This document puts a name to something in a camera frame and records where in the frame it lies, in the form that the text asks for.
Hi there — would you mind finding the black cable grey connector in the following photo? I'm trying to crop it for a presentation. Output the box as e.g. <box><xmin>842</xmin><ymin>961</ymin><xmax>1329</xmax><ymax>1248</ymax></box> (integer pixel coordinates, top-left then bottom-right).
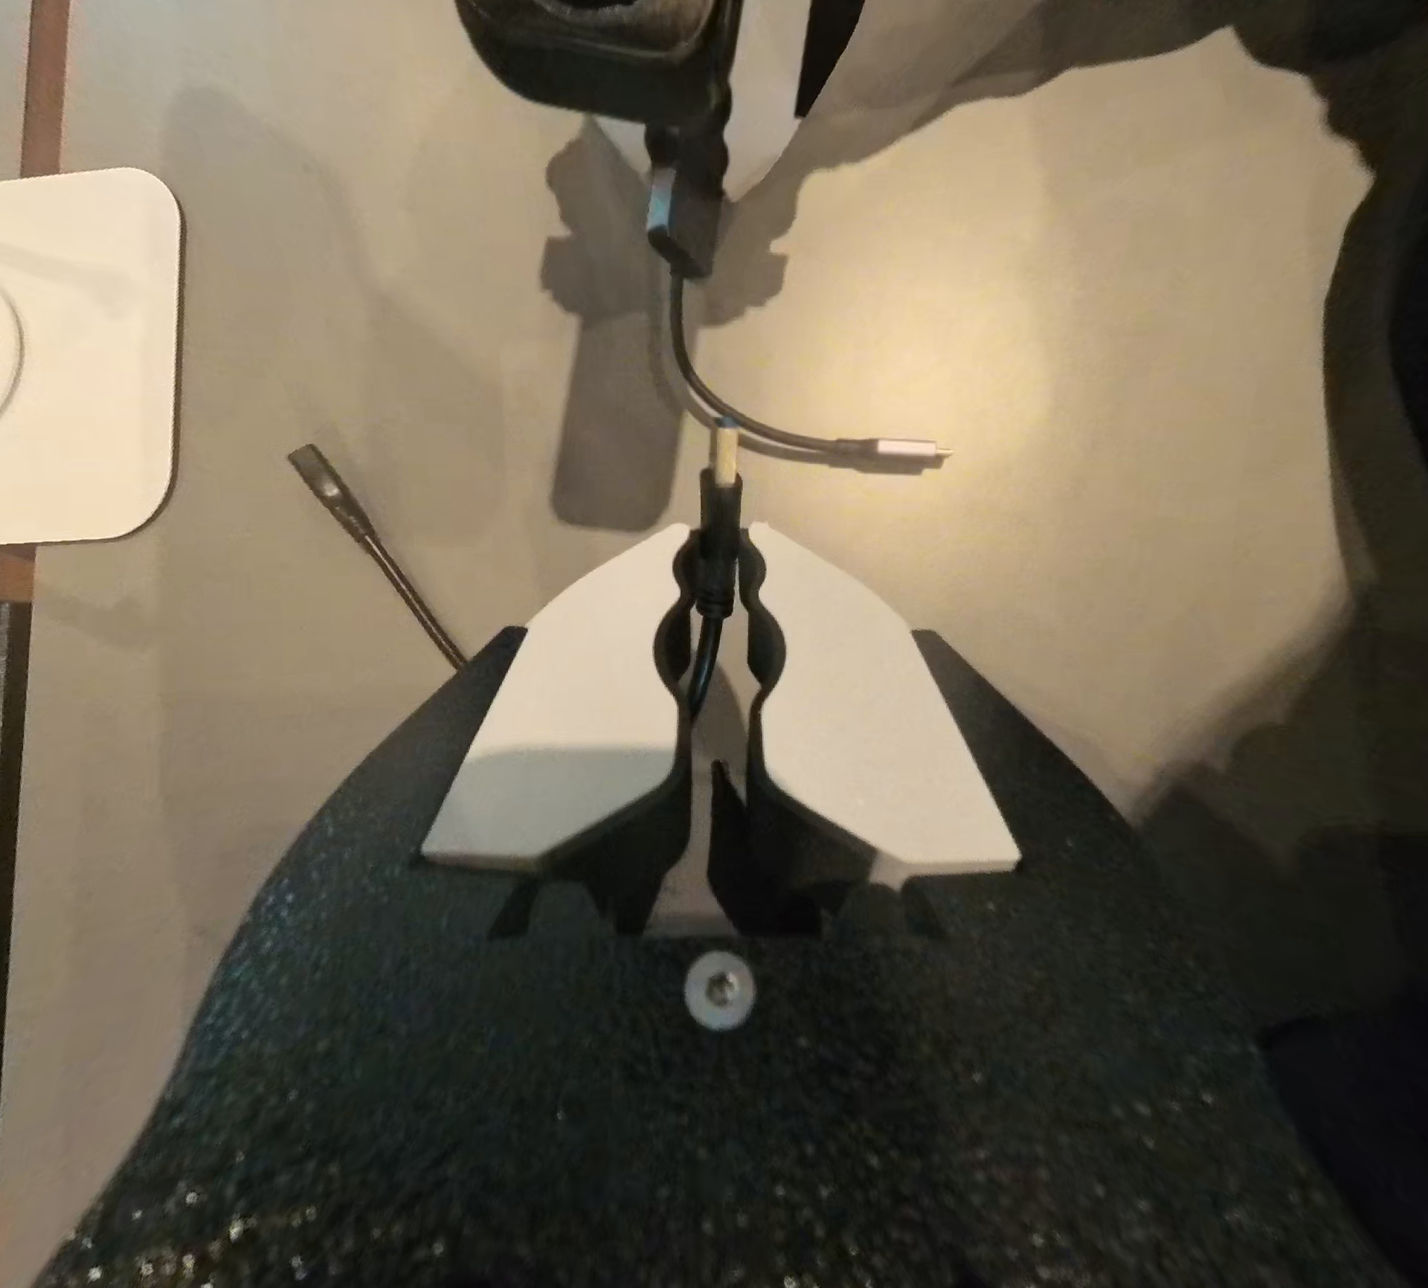
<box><xmin>667</xmin><ymin>268</ymin><xmax>955</xmax><ymax>471</ymax></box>

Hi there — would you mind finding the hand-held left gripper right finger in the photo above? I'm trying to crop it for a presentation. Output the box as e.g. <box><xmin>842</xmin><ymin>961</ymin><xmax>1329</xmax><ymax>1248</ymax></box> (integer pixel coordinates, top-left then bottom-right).
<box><xmin>736</xmin><ymin>521</ymin><xmax>1023</xmax><ymax>936</ymax></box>

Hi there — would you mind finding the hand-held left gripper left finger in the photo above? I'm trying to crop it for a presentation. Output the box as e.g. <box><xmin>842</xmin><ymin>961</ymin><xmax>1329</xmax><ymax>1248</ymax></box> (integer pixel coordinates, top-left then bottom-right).
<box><xmin>421</xmin><ymin>521</ymin><xmax>698</xmax><ymax>936</ymax></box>

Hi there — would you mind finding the white wooden document stand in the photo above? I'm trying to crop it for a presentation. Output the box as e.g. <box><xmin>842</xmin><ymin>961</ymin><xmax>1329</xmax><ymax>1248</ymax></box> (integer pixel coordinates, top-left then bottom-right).
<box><xmin>0</xmin><ymin>167</ymin><xmax>186</xmax><ymax>545</ymax></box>

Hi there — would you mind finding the thin cable green plug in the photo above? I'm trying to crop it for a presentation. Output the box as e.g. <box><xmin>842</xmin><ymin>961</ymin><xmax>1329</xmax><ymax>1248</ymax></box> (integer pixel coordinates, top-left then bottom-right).
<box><xmin>288</xmin><ymin>443</ymin><xmax>470</xmax><ymax>670</ymax></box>

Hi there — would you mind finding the person's dark clothing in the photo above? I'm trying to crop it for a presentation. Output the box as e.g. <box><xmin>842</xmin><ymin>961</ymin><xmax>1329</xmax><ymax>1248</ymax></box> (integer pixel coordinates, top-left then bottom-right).
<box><xmin>1321</xmin><ymin>27</ymin><xmax>1428</xmax><ymax>1288</ymax></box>

